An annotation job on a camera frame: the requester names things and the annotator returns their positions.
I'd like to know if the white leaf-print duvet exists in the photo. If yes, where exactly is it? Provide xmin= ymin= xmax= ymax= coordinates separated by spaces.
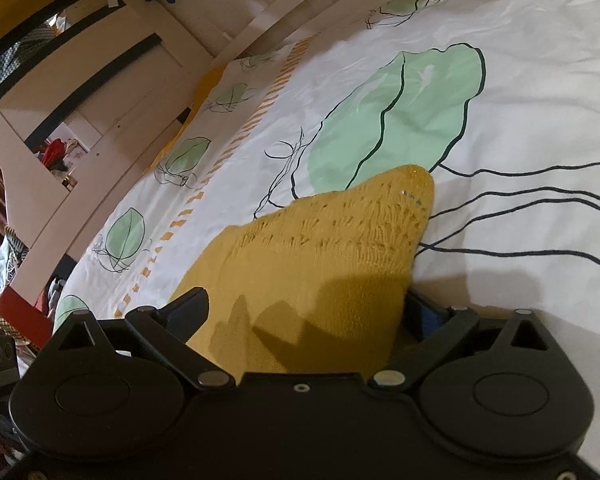
xmin=55 ymin=0 xmax=600 ymax=471

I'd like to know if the colourful clutter beyond bed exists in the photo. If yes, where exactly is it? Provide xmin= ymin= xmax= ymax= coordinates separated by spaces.
xmin=36 ymin=138 xmax=87 ymax=191

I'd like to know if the orange bed sheet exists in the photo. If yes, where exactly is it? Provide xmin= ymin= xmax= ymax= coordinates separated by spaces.
xmin=144 ymin=64 xmax=227 ymax=174

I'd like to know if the mustard yellow knit sweater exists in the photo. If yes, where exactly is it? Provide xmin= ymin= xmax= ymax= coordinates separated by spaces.
xmin=178 ymin=165 xmax=434 ymax=377

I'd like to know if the beige wooden bed frame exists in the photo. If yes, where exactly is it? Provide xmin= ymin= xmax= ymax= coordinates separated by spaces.
xmin=0 ymin=0 xmax=308 ymax=302

